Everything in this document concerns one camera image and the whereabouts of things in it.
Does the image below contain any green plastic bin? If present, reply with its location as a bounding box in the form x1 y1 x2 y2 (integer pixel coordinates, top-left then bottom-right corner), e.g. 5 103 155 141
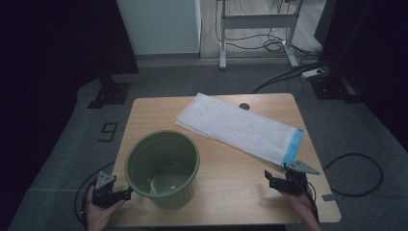
124 129 201 211

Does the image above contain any white bag with blue band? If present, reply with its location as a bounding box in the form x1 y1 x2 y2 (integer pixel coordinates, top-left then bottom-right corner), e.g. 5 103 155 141
174 91 304 167

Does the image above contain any dark curtain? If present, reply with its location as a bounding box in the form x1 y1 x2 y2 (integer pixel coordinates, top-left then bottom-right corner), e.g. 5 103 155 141
314 0 408 152
0 0 140 222

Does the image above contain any thin black coiled cable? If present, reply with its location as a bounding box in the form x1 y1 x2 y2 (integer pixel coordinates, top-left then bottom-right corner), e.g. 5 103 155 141
224 32 287 54

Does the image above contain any person's right hand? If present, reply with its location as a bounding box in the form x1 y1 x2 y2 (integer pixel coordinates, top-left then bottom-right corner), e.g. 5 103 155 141
282 188 318 219

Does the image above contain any black cable loop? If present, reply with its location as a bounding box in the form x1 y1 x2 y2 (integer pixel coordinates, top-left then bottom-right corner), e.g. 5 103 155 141
322 153 384 197

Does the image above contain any thick black floor cable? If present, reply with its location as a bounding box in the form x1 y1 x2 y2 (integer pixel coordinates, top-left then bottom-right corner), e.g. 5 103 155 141
250 59 331 94

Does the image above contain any white power strip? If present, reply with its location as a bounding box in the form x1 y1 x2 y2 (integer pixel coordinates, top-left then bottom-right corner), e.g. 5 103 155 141
301 67 325 79

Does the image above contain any white cabinet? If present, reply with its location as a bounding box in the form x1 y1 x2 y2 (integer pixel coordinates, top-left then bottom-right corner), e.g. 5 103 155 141
115 0 202 56

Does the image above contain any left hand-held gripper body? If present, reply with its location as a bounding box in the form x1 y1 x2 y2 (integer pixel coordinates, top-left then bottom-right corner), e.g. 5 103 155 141
91 171 121 209

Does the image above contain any person's left hand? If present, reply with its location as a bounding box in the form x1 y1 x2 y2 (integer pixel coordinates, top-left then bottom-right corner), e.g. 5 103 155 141
85 186 126 231

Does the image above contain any white metal desk frame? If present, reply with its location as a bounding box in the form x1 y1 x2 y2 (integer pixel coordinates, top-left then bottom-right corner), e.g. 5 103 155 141
217 0 304 70

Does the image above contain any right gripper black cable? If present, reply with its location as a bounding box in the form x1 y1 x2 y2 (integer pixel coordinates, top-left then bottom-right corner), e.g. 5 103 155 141
301 181 320 224

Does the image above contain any black stand base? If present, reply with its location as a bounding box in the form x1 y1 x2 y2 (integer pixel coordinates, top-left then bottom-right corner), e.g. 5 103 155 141
87 75 133 110
309 73 364 104

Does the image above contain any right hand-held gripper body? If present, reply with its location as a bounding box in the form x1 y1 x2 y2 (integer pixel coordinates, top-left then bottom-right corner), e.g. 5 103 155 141
277 160 320 196

